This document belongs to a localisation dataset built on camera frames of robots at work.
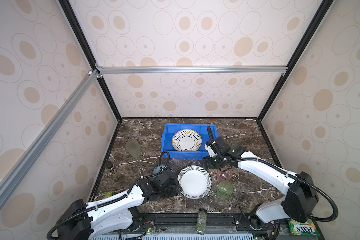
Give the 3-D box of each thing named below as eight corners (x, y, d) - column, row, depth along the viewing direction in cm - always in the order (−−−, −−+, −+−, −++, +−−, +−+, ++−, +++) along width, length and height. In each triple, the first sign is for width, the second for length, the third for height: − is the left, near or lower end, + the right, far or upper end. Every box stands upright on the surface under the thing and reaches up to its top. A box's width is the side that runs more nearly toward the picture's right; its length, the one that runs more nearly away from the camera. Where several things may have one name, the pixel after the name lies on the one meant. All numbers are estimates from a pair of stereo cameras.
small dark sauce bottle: (110, 174, 92) (103, 167, 84) (112, 168, 95) (106, 161, 87) (117, 174, 92) (111, 167, 84) (118, 168, 95) (113, 161, 87)
